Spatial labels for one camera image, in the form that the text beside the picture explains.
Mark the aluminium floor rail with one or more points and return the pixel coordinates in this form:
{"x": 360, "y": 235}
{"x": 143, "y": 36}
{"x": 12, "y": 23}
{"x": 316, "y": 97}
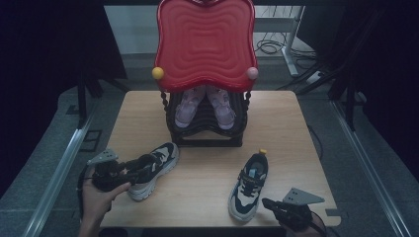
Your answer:
{"x": 56, "y": 177}
{"x": 372, "y": 171}

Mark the navy white sneaker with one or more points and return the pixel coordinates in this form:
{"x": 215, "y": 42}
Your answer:
{"x": 248, "y": 191}
{"x": 158, "y": 168}

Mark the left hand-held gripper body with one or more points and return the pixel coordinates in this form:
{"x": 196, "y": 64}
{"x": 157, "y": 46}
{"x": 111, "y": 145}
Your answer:
{"x": 108, "y": 174}

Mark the purple sneaker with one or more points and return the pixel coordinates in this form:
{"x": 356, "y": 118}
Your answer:
{"x": 222, "y": 110}
{"x": 189, "y": 108}

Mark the person's right hand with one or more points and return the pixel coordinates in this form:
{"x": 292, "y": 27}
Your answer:
{"x": 306, "y": 230}

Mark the white desk frame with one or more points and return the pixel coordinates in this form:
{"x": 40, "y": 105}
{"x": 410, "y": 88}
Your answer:
{"x": 290, "y": 39}

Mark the person's left hand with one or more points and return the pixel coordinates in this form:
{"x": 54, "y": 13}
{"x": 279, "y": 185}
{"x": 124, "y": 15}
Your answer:
{"x": 99, "y": 200}

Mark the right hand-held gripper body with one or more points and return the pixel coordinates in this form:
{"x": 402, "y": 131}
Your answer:
{"x": 294, "y": 207}

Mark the dark curtain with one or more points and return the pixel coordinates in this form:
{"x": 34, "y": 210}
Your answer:
{"x": 49, "y": 65}
{"x": 378, "y": 59}

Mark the red and black shoe rack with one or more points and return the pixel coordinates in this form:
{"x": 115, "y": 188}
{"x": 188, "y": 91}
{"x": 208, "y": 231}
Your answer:
{"x": 206, "y": 46}

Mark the white power strip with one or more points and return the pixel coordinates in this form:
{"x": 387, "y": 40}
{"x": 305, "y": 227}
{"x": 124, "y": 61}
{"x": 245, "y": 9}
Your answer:
{"x": 314, "y": 77}

